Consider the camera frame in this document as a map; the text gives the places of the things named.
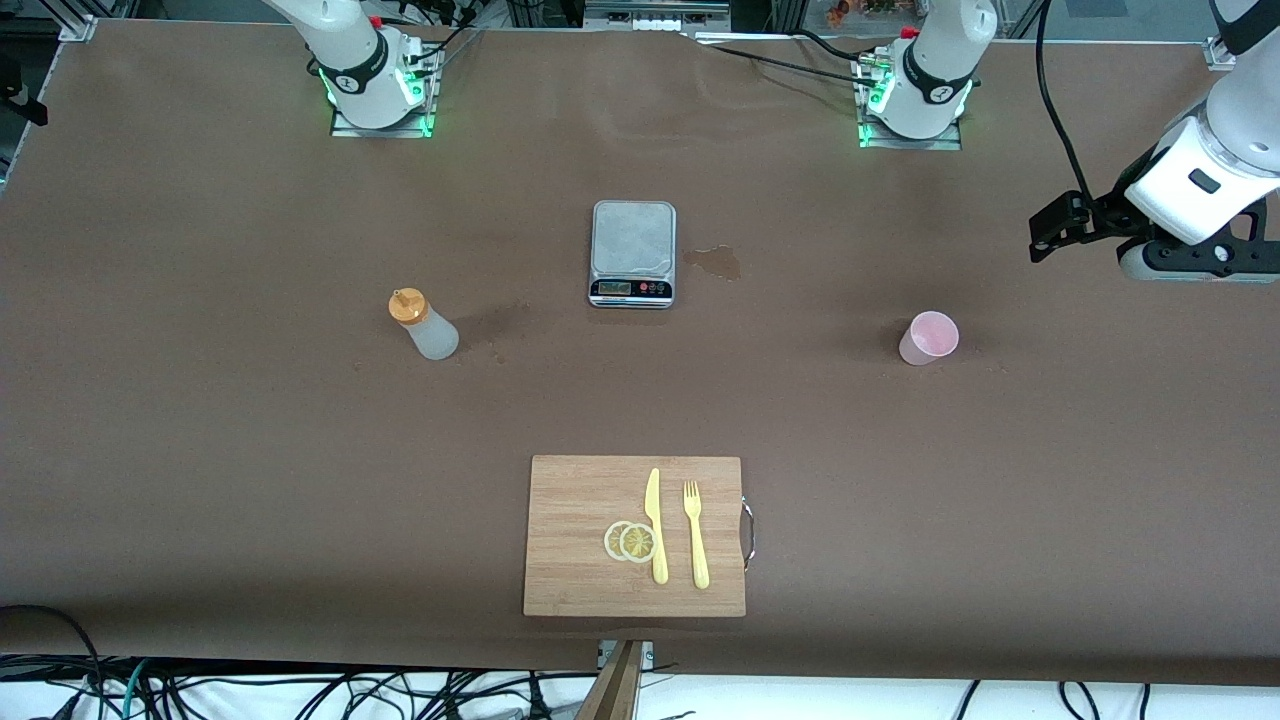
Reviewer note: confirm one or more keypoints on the yellow plastic knife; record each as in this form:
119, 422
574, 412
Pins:
652, 498

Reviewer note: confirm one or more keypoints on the aluminium table corner bracket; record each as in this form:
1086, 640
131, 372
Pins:
78, 28
1218, 55

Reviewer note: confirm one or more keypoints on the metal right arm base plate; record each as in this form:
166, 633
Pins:
385, 132

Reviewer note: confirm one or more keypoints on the small metal bracket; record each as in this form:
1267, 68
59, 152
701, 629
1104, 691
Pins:
648, 655

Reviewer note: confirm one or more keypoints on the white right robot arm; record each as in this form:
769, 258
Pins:
350, 55

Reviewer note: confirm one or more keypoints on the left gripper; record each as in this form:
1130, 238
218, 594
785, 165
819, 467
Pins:
1101, 213

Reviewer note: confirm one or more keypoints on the lemon slice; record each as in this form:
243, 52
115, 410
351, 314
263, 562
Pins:
611, 540
638, 543

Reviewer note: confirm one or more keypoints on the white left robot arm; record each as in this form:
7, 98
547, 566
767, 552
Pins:
940, 60

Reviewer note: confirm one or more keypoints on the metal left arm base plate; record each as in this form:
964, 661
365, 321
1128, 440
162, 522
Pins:
920, 144

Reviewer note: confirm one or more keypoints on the bamboo cutting board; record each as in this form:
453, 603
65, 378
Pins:
570, 500

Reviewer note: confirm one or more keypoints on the white power strip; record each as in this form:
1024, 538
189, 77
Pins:
660, 23

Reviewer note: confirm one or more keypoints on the yellow plastic fork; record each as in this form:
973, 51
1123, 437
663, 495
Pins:
699, 550

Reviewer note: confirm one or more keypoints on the silver digital kitchen scale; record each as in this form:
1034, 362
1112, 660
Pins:
632, 240

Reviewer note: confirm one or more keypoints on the translucent sauce bottle orange cap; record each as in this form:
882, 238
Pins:
432, 335

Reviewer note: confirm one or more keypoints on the wooden post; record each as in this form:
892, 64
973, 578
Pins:
615, 690

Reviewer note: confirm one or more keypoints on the pink plastic cup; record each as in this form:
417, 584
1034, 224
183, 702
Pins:
928, 338

